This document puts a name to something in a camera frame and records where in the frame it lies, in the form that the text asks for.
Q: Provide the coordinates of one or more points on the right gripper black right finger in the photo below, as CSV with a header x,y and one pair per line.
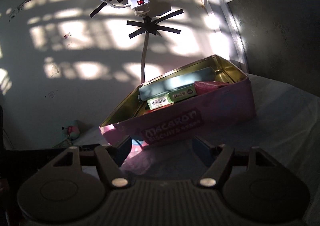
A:
x,y
217,158

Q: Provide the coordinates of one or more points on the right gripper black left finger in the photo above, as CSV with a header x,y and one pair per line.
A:
x,y
110,159

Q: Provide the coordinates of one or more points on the pink macaron biscuit tin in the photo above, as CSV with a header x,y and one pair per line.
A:
x,y
221,108

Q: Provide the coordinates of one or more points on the maroon zipper pouch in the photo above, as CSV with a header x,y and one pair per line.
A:
x,y
203,87

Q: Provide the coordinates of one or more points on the green medicine box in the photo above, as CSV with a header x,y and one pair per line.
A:
x,y
171,97

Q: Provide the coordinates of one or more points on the teal pencil case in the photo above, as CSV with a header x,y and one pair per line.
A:
x,y
163,86

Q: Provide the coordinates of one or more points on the teal plush bear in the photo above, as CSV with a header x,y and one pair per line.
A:
x,y
71,131

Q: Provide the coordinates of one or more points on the striped blue bed sheet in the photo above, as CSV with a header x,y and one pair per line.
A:
x,y
286,127

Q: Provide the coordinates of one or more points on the black tape cross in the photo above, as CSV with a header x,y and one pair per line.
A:
x,y
152,26

